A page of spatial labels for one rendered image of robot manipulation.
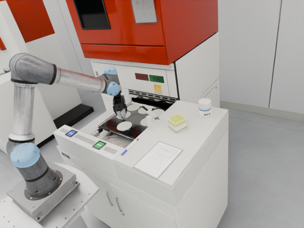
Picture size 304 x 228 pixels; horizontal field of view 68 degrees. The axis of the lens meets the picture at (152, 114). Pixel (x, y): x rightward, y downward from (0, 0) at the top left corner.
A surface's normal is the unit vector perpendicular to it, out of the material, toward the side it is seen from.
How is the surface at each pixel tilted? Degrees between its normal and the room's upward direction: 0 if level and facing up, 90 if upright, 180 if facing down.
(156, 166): 0
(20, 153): 8
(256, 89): 90
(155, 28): 90
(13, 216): 0
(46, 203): 90
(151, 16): 90
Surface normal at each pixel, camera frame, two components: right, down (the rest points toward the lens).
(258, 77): -0.59, 0.51
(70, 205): -0.17, -0.84
